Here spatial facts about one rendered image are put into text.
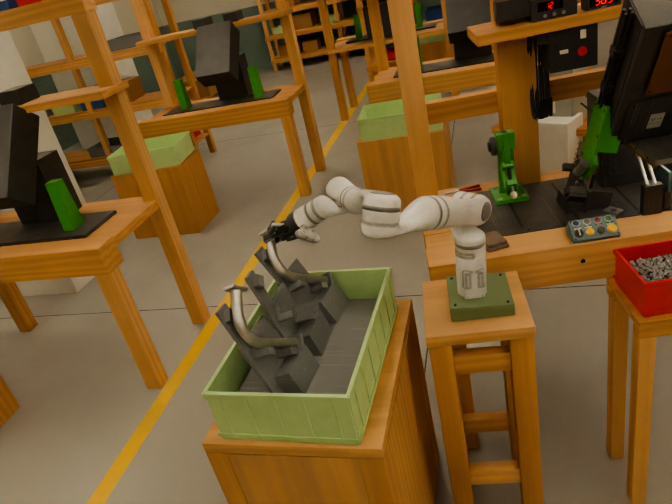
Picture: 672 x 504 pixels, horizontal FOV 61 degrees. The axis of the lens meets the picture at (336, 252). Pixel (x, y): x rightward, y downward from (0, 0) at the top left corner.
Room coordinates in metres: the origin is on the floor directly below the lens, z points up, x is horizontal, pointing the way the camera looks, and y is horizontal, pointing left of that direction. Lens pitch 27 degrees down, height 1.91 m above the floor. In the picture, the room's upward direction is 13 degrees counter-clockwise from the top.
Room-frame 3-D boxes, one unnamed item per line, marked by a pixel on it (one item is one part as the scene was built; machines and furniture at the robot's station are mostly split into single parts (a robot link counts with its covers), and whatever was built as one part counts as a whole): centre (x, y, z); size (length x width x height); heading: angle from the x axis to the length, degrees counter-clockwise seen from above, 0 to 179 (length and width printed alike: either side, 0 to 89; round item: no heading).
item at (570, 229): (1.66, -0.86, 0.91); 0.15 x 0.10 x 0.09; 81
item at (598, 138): (1.87, -1.01, 1.17); 0.13 x 0.12 x 0.20; 81
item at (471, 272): (1.50, -0.40, 0.98); 0.09 x 0.09 x 0.17; 84
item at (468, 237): (1.50, -0.40, 1.14); 0.09 x 0.09 x 0.17; 40
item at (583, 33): (2.14, -1.02, 1.42); 0.17 x 0.12 x 0.15; 81
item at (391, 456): (1.46, 0.14, 0.39); 0.68 x 0.52 x 0.79; 161
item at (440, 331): (1.51, -0.39, 0.83); 0.32 x 0.32 x 0.04; 78
